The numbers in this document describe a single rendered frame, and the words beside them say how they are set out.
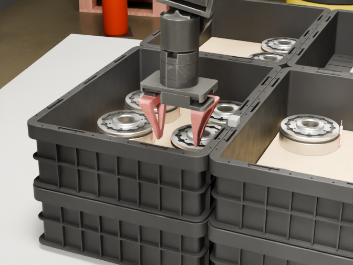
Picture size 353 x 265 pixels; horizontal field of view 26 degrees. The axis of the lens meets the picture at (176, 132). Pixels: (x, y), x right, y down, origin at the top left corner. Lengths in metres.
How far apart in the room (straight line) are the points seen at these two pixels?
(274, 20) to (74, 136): 0.79
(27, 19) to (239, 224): 3.90
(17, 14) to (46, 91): 3.13
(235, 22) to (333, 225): 0.88
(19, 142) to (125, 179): 0.55
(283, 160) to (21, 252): 0.46
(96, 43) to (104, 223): 1.10
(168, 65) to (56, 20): 3.76
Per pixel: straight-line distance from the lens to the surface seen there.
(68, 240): 1.27
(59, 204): 1.22
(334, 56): 1.78
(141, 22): 4.76
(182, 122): 1.41
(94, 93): 1.35
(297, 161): 1.29
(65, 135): 1.16
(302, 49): 1.51
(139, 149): 1.10
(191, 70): 1.11
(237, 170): 1.05
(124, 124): 1.32
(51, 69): 2.06
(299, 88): 1.40
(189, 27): 1.09
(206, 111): 1.12
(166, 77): 1.12
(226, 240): 1.12
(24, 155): 1.61
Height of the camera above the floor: 1.42
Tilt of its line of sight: 26 degrees down
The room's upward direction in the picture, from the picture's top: straight up
